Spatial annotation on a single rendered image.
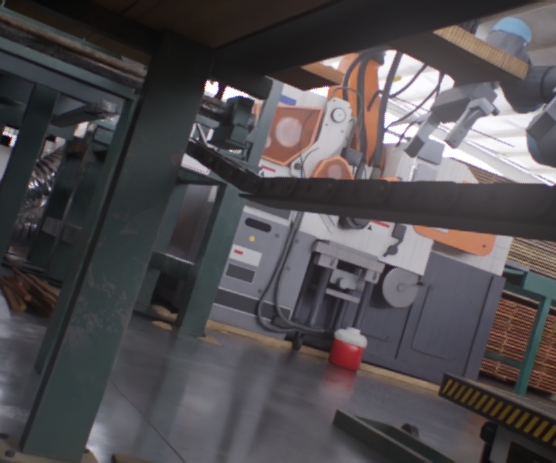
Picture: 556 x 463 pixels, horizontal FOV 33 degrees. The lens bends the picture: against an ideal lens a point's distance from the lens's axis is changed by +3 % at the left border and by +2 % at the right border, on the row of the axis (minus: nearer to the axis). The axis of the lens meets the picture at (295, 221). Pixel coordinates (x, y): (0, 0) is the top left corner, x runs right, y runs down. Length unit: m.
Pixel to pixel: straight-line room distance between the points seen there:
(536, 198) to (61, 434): 1.11
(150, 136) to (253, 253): 4.23
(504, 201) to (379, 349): 5.94
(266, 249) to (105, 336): 4.27
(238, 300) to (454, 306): 1.87
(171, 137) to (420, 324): 5.31
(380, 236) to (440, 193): 5.51
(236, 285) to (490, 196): 5.06
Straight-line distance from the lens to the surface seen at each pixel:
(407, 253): 6.52
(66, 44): 2.09
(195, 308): 4.77
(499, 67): 1.56
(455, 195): 0.87
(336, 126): 6.05
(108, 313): 1.65
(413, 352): 6.87
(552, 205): 0.76
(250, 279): 5.86
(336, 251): 6.00
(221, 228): 4.77
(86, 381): 1.67
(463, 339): 7.06
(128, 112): 2.47
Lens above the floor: 0.41
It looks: 4 degrees up
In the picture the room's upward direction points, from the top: 18 degrees clockwise
